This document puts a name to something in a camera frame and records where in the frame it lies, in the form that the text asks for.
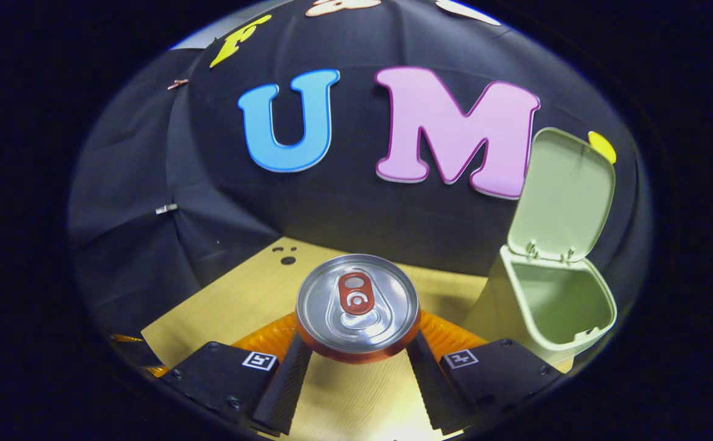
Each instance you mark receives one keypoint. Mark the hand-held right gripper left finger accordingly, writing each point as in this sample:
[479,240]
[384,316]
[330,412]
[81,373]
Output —
[283,392]

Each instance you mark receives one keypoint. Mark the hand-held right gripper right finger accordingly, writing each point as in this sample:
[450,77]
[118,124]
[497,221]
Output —
[430,386]

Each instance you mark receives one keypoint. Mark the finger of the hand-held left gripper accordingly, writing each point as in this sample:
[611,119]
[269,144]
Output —
[136,352]
[159,371]

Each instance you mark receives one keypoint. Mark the orange pop can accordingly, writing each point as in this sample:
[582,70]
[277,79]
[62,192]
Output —
[356,306]

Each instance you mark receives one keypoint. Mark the pale green desktop garbage bin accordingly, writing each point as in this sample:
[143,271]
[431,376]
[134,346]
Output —
[552,306]

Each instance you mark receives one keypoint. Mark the wooden desktop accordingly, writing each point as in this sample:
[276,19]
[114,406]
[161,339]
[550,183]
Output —
[240,300]

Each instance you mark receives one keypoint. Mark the small metal cloth clip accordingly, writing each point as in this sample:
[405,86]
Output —
[166,209]

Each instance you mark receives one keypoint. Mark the black backdrop cloth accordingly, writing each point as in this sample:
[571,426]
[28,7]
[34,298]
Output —
[344,202]

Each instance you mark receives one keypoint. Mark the small copper cloth clip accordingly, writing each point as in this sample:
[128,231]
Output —
[177,83]

